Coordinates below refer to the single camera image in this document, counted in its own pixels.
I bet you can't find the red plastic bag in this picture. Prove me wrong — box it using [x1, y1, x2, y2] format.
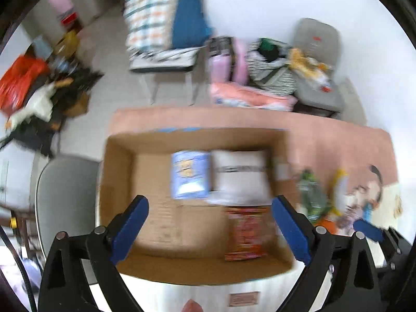
[0, 55, 51, 112]

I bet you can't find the blue tissue packet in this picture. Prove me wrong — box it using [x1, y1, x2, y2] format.
[171, 150, 212, 201]

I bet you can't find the red snack packet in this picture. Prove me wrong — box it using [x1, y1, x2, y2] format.
[224, 206, 271, 262]

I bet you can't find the grey padded armchair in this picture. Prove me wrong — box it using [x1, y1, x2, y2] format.
[292, 18, 347, 119]

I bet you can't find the black cable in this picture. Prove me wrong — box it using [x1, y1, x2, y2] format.
[0, 226, 38, 312]

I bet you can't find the green snack packet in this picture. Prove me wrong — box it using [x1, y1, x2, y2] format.
[297, 169, 329, 225]

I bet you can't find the yellow plush toy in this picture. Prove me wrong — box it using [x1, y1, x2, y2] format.
[288, 48, 332, 74]

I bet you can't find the pink folded blanket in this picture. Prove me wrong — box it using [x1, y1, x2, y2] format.
[210, 82, 299, 112]

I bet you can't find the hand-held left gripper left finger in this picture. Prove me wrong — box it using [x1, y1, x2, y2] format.
[38, 195, 150, 312]

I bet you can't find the yellow and white soft toy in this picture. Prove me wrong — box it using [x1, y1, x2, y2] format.
[329, 168, 351, 218]

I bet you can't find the metal chair with cushion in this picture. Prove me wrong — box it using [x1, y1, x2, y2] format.
[128, 47, 209, 106]

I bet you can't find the small brown label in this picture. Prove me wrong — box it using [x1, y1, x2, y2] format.
[228, 291, 261, 307]

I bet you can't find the grey chair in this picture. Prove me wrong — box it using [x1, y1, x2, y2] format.
[35, 154, 102, 261]

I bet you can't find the white soft packet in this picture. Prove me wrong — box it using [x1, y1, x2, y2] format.
[207, 149, 273, 206]

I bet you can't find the white cloth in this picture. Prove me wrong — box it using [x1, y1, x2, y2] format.
[5, 83, 58, 130]

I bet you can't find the orange soft item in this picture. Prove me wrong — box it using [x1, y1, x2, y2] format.
[316, 218, 339, 235]

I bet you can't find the dark clothes pile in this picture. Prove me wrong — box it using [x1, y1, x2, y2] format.
[0, 67, 105, 160]

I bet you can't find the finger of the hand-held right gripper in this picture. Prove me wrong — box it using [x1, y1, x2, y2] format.
[353, 219, 385, 240]

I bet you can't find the checked folded quilt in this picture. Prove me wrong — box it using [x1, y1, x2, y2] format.
[123, 0, 186, 56]

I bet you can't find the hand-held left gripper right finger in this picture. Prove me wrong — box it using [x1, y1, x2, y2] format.
[271, 196, 389, 312]

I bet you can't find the brown cardboard box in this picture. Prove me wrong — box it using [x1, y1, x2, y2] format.
[95, 128, 297, 287]

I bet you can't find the pink suitcase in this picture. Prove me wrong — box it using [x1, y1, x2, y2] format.
[208, 37, 251, 86]

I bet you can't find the blue folded cloth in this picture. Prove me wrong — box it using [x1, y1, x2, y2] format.
[172, 0, 212, 50]

